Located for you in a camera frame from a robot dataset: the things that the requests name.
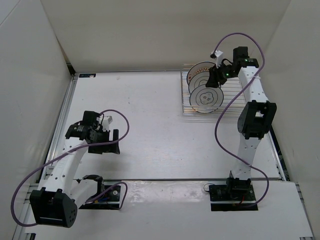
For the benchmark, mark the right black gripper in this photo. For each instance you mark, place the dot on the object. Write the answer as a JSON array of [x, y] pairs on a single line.
[[214, 77]]

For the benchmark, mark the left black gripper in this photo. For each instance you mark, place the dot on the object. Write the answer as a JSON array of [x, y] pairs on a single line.
[[113, 148]]

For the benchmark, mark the white green-rimmed plate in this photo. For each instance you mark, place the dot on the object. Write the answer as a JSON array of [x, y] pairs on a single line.
[[206, 99], [198, 80]]

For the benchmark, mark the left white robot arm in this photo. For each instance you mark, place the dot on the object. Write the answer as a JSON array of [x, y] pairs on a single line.
[[57, 200]]

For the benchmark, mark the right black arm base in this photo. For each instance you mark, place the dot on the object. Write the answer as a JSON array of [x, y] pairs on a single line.
[[233, 195]]

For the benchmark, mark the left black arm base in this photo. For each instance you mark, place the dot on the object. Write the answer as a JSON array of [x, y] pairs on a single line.
[[113, 196]]

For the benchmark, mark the orange sunburst pattern plate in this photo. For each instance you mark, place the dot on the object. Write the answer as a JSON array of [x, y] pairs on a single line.
[[199, 68]]

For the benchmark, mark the blue table label sticker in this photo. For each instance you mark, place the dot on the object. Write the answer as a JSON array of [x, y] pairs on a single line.
[[87, 75]]

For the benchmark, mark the metal wire dish rack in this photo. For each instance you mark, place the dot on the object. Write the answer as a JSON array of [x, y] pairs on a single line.
[[230, 89]]

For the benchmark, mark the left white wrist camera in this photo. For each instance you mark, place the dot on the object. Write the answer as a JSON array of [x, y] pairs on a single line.
[[104, 122]]

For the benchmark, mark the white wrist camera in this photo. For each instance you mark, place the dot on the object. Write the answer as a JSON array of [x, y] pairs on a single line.
[[104, 122], [218, 56]]

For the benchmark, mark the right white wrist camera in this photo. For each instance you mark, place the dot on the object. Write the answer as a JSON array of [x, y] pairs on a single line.
[[218, 56]]

